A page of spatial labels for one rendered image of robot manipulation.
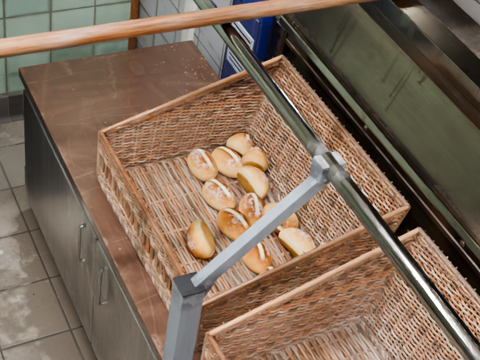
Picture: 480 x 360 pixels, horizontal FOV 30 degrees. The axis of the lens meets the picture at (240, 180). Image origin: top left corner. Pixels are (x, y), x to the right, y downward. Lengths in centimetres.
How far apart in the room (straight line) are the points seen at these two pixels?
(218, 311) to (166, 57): 101
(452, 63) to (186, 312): 67
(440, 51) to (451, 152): 20
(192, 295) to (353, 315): 55
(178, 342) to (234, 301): 25
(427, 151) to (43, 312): 130
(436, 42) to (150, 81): 98
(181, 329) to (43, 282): 122
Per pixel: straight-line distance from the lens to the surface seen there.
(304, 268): 184
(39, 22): 306
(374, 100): 192
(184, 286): 149
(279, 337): 185
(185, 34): 275
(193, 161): 218
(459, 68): 171
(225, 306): 179
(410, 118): 185
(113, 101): 241
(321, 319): 188
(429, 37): 177
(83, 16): 310
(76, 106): 239
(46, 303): 267
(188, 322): 154
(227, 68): 249
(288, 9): 171
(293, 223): 207
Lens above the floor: 209
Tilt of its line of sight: 43 degrees down
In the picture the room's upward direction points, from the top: 11 degrees clockwise
